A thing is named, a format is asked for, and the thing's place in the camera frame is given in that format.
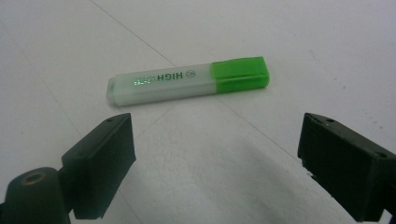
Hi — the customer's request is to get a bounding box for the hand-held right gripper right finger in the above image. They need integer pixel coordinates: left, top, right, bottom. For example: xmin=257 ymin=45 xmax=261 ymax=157
xmin=297 ymin=112 xmax=396 ymax=223

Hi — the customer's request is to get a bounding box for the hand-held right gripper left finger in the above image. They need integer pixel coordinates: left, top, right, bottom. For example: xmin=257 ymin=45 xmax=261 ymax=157
xmin=61 ymin=112 xmax=137 ymax=220

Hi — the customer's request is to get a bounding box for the green highlighter pen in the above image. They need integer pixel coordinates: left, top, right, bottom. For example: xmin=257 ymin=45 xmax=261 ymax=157
xmin=106 ymin=55 xmax=271 ymax=107

